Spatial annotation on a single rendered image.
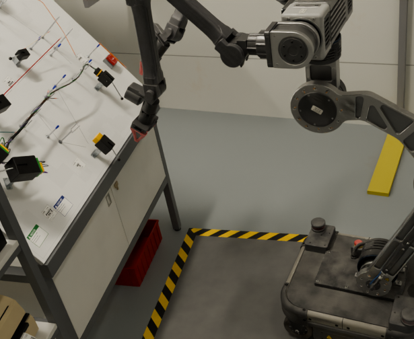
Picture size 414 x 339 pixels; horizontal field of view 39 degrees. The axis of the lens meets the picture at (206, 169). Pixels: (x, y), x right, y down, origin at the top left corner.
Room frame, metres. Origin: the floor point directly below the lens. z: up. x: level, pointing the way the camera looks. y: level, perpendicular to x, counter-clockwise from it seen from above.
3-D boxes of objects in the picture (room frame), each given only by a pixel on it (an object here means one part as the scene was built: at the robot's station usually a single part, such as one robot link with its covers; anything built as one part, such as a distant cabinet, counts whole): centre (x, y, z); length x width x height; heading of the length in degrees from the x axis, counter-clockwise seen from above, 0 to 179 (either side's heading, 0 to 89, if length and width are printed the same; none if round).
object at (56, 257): (2.11, 0.41, 0.83); 1.18 x 0.05 x 0.06; 158
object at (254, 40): (1.70, -0.25, 1.45); 0.09 x 0.08 x 0.12; 149
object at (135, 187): (2.37, 0.33, 0.60); 0.55 x 0.03 x 0.39; 158
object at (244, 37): (1.74, -0.18, 1.43); 0.10 x 0.05 x 0.09; 59
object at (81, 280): (1.86, 0.54, 0.60); 0.55 x 0.02 x 0.39; 158
